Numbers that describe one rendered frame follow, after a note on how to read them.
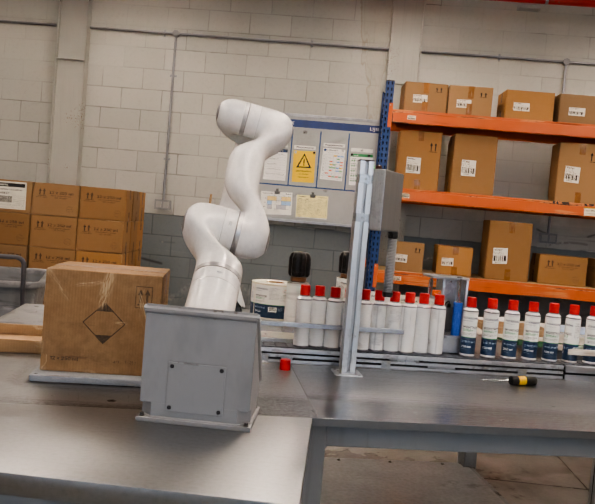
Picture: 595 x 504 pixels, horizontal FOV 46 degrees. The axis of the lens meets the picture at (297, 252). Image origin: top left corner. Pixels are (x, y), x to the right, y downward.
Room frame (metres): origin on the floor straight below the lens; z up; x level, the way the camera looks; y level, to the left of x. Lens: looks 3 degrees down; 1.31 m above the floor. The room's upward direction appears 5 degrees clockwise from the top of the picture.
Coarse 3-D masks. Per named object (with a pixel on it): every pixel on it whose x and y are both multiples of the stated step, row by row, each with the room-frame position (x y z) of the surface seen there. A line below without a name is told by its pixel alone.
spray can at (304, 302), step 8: (304, 288) 2.30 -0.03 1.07; (304, 296) 2.30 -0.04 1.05; (296, 304) 2.31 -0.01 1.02; (304, 304) 2.29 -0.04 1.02; (296, 312) 2.30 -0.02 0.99; (304, 312) 2.29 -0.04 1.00; (296, 320) 2.30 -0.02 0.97; (304, 320) 2.29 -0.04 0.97; (296, 328) 2.29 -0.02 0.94; (304, 328) 2.29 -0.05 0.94; (296, 336) 2.29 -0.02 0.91; (304, 336) 2.29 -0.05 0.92; (296, 344) 2.29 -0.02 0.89; (304, 344) 2.29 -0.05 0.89
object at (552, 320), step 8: (552, 304) 2.42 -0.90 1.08; (552, 312) 2.42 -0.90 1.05; (552, 320) 2.41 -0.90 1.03; (560, 320) 2.42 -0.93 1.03; (544, 328) 2.44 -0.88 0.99; (552, 328) 2.41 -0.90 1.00; (544, 336) 2.43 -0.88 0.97; (552, 336) 2.41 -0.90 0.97; (544, 344) 2.42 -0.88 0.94; (552, 344) 2.41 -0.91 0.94; (544, 352) 2.42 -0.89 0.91; (552, 352) 2.41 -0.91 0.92; (544, 360) 2.42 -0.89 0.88; (552, 360) 2.41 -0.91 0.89
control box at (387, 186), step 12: (372, 180) 2.18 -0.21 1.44; (384, 180) 2.16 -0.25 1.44; (396, 180) 2.25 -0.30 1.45; (372, 192) 2.18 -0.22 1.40; (384, 192) 2.16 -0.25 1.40; (396, 192) 2.26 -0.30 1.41; (372, 204) 2.18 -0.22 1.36; (384, 204) 2.17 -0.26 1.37; (396, 204) 2.27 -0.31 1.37; (372, 216) 2.17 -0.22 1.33; (384, 216) 2.18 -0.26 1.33; (396, 216) 2.28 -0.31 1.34; (372, 228) 2.17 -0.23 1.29; (384, 228) 2.19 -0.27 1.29; (396, 228) 2.29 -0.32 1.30
